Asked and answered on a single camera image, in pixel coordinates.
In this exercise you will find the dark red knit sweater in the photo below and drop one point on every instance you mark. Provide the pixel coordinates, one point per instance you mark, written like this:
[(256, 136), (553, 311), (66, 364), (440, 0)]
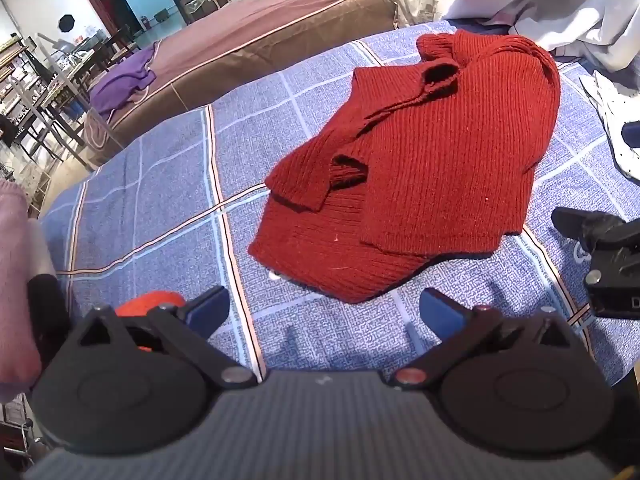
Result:
[(425, 160)]

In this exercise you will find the metal frame table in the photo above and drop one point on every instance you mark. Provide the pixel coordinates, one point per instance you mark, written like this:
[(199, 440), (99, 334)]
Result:
[(47, 90)]

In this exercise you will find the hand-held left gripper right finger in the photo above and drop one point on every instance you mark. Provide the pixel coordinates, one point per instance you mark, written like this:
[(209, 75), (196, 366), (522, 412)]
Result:
[(440, 312)]

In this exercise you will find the black studio umbrella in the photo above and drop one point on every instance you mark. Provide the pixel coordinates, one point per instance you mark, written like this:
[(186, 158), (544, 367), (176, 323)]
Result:
[(66, 22)]

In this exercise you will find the purple cloth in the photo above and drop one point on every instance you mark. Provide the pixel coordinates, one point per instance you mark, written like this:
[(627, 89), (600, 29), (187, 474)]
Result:
[(122, 82)]

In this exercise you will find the white dotted garment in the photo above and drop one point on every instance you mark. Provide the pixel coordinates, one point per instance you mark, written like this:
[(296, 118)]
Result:
[(612, 105)]

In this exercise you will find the pink fuzzy cloth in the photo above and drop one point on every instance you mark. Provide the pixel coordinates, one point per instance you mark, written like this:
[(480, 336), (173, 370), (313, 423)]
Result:
[(15, 285)]

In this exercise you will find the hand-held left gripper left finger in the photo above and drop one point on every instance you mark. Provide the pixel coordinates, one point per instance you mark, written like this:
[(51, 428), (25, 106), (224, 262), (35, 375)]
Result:
[(207, 310)]

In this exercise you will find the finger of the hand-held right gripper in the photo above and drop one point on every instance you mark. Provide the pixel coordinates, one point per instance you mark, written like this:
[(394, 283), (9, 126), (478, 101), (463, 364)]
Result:
[(575, 222)]

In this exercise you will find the dark wooden chair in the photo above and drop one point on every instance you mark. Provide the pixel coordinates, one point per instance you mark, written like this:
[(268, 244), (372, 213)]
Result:
[(117, 45)]

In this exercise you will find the orange-red cloth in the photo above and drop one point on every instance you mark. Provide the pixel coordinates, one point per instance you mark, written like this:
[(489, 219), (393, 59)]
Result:
[(145, 305)]

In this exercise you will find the brown bed mattress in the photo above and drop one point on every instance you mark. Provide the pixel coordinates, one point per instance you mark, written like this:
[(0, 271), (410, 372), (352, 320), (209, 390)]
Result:
[(260, 20)]

